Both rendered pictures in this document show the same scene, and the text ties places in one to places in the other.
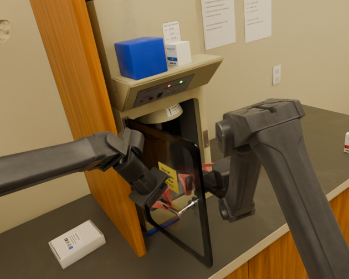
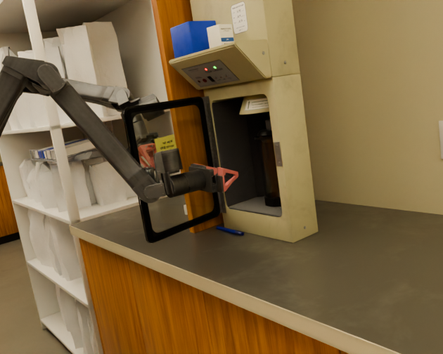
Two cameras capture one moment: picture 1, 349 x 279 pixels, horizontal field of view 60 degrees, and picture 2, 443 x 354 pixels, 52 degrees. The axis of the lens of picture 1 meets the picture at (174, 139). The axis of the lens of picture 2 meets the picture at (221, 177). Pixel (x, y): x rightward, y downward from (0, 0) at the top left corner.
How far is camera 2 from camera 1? 153 cm
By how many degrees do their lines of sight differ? 79
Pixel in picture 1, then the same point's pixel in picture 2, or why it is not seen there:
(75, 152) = (95, 90)
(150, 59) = (181, 41)
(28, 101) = not seen: hidden behind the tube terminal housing
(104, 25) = (194, 11)
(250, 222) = (232, 267)
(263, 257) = (223, 319)
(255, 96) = not seen: outside the picture
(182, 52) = (212, 36)
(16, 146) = not seen: hidden behind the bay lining
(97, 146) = (108, 93)
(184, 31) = (250, 12)
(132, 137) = (148, 100)
